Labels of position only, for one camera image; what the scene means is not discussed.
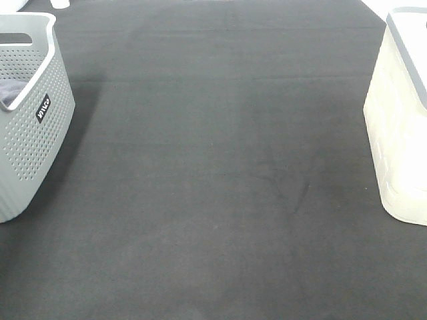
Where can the grey-blue microfibre towel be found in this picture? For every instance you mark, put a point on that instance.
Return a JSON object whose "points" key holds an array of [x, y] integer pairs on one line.
{"points": [[10, 89]]}

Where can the grey perforated laundry basket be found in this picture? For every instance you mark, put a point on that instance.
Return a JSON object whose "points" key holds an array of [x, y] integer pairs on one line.
{"points": [[34, 126]]}

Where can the white laundry basket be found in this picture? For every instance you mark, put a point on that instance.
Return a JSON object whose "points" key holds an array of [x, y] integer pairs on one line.
{"points": [[395, 114]]}

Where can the white cylinder at table edge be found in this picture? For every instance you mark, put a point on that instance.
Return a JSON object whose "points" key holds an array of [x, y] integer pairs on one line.
{"points": [[60, 4]]}

